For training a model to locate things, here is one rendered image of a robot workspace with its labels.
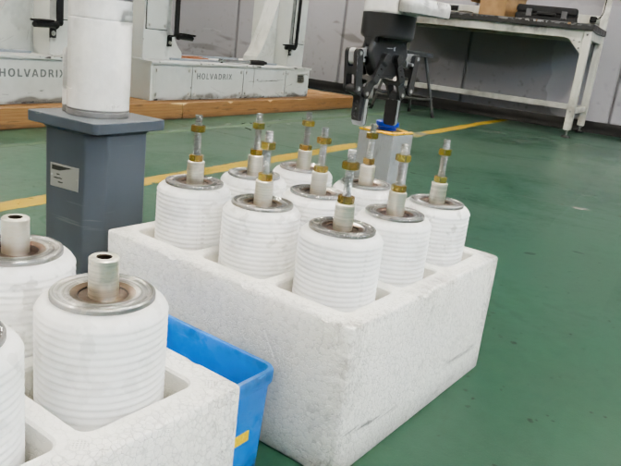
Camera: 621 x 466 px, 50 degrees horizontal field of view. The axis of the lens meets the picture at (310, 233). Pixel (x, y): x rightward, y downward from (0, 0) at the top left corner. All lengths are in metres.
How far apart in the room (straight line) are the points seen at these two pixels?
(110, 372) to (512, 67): 5.46
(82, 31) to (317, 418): 0.63
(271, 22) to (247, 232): 3.65
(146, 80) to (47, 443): 2.91
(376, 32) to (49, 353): 0.63
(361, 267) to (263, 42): 3.67
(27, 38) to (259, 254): 2.36
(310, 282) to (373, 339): 0.09
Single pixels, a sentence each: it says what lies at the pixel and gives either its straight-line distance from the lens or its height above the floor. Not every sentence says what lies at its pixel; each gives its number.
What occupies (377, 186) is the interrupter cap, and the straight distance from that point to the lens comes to 0.98.
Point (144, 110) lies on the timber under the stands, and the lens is 3.18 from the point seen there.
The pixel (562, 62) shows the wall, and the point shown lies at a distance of 5.74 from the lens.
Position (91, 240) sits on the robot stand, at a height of 0.12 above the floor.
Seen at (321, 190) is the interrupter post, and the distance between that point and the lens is 0.88.
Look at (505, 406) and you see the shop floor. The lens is 0.97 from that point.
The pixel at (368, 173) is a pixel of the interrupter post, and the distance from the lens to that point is 0.98.
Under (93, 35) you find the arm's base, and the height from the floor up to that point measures 0.42.
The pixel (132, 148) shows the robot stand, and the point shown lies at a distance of 1.06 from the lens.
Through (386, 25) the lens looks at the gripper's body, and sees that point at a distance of 0.94.
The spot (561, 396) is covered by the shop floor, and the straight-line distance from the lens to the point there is 1.05.
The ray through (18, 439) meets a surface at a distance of 0.48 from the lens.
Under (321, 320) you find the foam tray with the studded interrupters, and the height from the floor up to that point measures 0.18.
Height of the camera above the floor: 0.45
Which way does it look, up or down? 16 degrees down
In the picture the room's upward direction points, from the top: 7 degrees clockwise
